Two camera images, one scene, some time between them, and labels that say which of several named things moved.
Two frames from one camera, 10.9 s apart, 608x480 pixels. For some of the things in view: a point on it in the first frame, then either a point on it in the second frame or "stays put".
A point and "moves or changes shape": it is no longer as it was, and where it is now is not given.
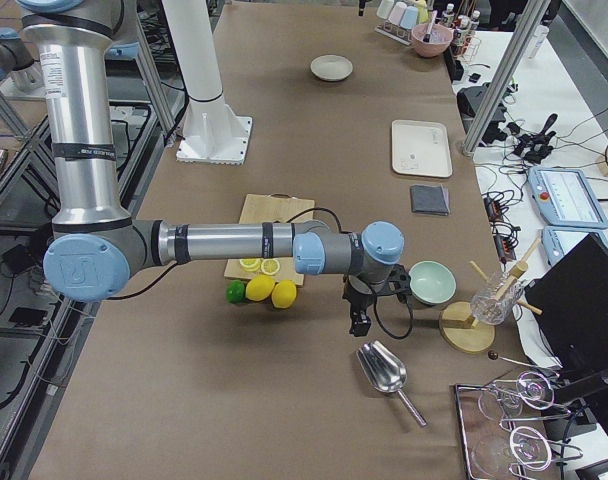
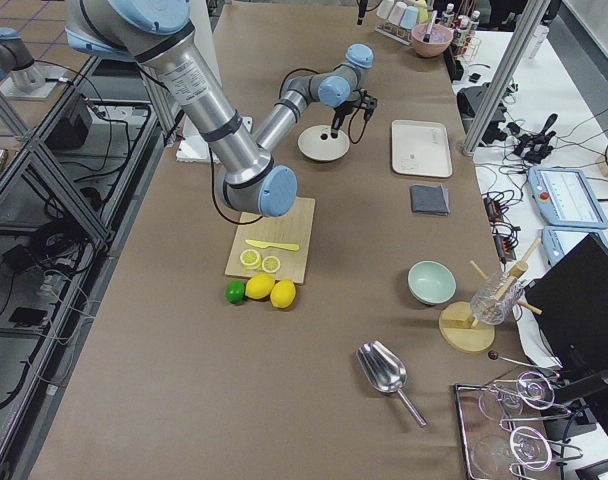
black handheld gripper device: (534, 146) stays put
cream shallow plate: (331, 67) moves or changes shape
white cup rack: (398, 33) stays put
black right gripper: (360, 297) -> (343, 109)
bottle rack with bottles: (466, 40) stays put
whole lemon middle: (260, 287) stays put
